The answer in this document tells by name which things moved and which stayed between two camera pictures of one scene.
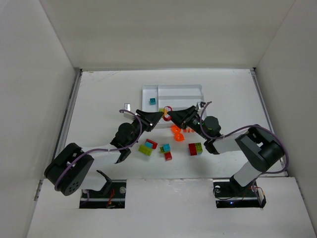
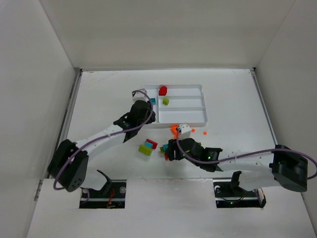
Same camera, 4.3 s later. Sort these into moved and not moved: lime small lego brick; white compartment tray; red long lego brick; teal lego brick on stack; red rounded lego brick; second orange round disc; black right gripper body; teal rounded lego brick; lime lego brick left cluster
Moved: black right gripper body; red rounded lego brick; lime small lego brick
Not moved: second orange round disc; lime lego brick left cluster; teal rounded lego brick; red long lego brick; white compartment tray; teal lego brick on stack
